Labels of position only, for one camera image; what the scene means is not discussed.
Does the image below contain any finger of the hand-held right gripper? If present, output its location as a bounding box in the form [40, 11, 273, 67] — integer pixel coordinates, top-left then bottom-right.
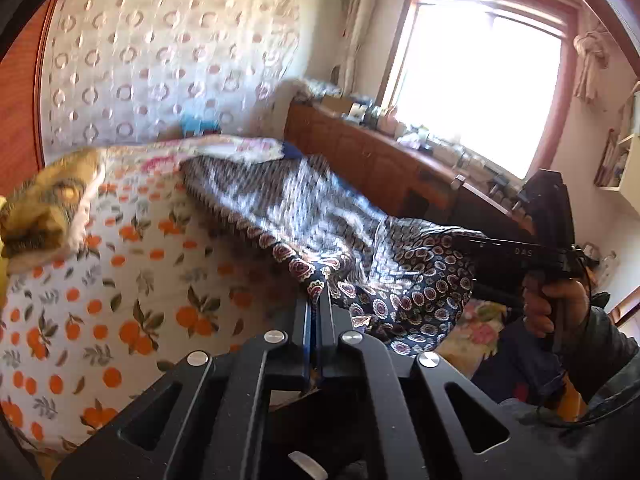
[447, 235, 497, 262]

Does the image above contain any cream wall shelf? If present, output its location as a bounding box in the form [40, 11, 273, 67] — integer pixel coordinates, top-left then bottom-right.
[594, 80, 640, 194]

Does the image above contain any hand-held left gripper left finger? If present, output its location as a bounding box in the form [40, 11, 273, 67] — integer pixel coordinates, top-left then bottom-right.
[52, 300, 317, 480]

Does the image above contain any yellow patterned pillow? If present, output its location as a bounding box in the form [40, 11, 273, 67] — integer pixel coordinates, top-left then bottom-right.
[0, 147, 107, 272]

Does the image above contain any blue cloth item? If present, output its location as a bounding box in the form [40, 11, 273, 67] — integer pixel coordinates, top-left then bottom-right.
[180, 112, 222, 137]

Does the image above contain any dark patterned blanket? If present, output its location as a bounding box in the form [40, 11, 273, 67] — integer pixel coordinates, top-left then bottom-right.
[180, 152, 489, 359]

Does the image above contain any white tied curtain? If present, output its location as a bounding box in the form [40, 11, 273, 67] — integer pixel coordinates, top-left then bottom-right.
[344, 0, 382, 92]

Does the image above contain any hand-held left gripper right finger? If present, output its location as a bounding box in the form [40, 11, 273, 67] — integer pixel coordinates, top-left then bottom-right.
[319, 291, 546, 480]

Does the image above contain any person's right forearm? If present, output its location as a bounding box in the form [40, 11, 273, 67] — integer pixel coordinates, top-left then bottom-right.
[560, 304, 640, 413]

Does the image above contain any wooden cabinet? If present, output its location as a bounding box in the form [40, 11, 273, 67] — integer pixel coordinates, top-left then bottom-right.
[284, 100, 537, 242]

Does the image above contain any white circle pattern curtain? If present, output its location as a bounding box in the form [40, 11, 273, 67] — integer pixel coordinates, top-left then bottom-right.
[41, 0, 302, 162]

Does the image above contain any pink floral bed cover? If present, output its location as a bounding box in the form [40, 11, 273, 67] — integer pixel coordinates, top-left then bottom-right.
[100, 135, 287, 172]

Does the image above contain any person's blue jeans leg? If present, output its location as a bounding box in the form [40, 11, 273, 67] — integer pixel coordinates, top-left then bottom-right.
[470, 329, 567, 407]

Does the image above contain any black cable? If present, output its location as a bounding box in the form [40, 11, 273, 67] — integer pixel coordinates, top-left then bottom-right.
[536, 389, 637, 428]

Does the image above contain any row of small containers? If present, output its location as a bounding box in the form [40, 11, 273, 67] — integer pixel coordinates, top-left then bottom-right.
[299, 77, 527, 197]

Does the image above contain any orange fruit print bed sheet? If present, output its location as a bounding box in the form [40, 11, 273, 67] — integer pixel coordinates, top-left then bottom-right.
[0, 160, 321, 457]

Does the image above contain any wooden frame window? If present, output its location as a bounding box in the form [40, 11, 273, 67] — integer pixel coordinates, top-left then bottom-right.
[379, 0, 587, 182]

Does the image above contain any beige hanging cloth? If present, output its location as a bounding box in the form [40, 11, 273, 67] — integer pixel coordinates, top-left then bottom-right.
[572, 24, 612, 104]

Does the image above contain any person's right hand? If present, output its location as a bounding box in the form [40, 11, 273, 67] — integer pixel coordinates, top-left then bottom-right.
[521, 279, 594, 342]

